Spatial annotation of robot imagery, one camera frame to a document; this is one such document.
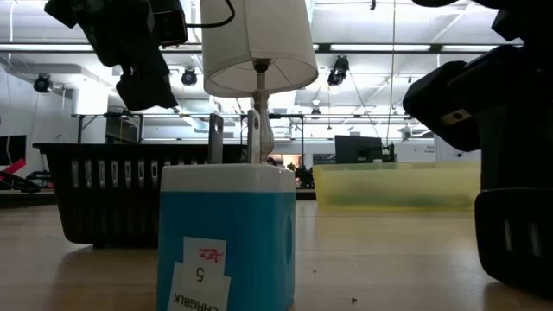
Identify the white shade table lamp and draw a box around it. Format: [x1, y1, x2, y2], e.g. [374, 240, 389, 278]
[199, 0, 320, 166]

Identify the dark plant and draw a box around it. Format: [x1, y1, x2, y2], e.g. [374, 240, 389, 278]
[295, 165, 315, 190]

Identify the yellow translucent plastic bin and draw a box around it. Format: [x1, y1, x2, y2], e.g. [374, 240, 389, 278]
[311, 161, 482, 213]

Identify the blue white charger plug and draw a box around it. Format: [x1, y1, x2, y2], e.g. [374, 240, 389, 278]
[155, 110, 298, 311]

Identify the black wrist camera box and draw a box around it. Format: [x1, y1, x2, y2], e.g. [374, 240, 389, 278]
[402, 60, 482, 153]
[149, 0, 190, 48]

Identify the black ceiling spotlight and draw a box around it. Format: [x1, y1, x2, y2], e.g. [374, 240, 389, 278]
[33, 73, 54, 94]
[181, 67, 199, 87]
[327, 54, 351, 87]

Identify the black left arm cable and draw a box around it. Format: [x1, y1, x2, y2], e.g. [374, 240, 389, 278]
[187, 0, 237, 29]

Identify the long ceiling light bar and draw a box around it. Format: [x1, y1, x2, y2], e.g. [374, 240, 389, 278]
[0, 42, 203, 54]
[314, 42, 502, 54]

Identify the black computer monitor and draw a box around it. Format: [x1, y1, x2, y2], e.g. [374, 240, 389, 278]
[0, 135, 28, 166]
[334, 135, 384, 165]

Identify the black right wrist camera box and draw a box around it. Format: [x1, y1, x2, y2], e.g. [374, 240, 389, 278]
[402, 60, 482, 153]

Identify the white label with red scribble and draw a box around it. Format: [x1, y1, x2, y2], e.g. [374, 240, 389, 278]
[182, 236, 227, 277]

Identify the white label printed CHRGBLK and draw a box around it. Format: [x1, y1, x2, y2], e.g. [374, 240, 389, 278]
[167, 261, 232, 311]

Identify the black slotted plastic basket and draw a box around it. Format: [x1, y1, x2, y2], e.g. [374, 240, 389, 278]
[33, 143, 250, 251]
[474, 188, 553, 300]

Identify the white pillar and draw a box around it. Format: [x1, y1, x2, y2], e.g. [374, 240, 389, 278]
[433, 136, 481, 163]

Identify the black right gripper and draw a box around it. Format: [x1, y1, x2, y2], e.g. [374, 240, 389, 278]
[468, 42, 553, 192]

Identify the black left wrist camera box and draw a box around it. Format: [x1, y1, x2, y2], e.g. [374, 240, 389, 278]
[149, 0, 190, 48]

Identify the black metal frame rack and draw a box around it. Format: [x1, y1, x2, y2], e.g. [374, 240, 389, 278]
[71, 112, 411, 146]

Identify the red tape strip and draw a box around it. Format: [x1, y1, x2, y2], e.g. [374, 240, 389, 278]
[0, 158, 28, 181]

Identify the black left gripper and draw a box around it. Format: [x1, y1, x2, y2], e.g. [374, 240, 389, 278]
[44, 0, 180, 112]

